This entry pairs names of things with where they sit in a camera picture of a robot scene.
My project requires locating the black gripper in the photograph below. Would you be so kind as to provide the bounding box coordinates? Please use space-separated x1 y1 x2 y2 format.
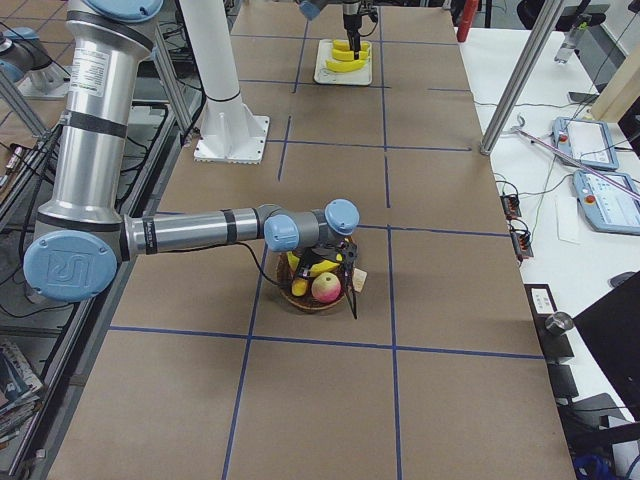
297 248 341 278
342 0 362 53

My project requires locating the yellow banana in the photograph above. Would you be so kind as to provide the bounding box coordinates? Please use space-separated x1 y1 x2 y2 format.
332 39 371 51
330 47 370 63
308 260 340 278
325 59 367 74

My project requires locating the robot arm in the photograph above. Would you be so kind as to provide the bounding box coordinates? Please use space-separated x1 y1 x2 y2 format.
297 0 362 59
22 1 360 303

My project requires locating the cream bear plate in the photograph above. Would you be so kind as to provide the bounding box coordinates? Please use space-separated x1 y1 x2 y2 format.
314 39 372 86

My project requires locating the brown wicker basket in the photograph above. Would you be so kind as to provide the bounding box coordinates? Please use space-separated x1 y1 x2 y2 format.
276 238 358 319

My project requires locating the basket paper tag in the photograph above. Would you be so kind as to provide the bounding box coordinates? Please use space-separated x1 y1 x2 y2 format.
351 268 367 293

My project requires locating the yellow pear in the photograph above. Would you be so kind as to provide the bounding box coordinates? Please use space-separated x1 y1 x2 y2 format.
285 251 300 272

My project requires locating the pink peach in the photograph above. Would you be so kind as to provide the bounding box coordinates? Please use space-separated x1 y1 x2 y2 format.
311 272 342 304

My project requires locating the red cylinder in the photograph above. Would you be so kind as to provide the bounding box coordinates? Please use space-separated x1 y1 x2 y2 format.
456 0 478 43

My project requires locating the pink grabber stick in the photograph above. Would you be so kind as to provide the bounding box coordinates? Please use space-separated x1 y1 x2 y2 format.
506 116 640 202

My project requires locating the plastic water bottle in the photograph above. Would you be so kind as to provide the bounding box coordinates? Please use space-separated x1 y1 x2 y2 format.
554 14 591 64

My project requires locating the steel cup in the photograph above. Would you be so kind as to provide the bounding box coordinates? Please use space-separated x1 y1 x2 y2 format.
544 311 575 337

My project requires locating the white paper sheet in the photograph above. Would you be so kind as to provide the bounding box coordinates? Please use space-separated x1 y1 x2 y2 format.
554 196 581 245

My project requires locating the upper teach pendant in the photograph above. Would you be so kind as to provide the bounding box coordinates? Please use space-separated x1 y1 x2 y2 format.
552 117 619 171

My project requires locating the teach pendant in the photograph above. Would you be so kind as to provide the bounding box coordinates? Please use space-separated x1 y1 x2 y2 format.
573 170 639 236
552 117 619 171

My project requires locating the lower teach pendant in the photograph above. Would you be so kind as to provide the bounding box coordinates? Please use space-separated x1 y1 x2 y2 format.
573 170 639 236

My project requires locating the black computer mouse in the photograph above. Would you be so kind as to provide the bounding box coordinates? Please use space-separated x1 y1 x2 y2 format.
608 271 635 289

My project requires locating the stack of magazines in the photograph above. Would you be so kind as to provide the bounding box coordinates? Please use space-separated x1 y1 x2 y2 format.
1 338 44 449

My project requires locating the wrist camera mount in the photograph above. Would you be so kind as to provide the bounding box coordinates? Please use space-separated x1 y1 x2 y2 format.
338 238 358 271
358 0 378 23

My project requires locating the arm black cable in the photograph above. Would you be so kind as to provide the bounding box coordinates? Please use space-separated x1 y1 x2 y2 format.
234 241 359 321

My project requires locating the aluminium frame post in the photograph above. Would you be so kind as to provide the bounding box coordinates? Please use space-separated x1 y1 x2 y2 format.
479 0 564 155

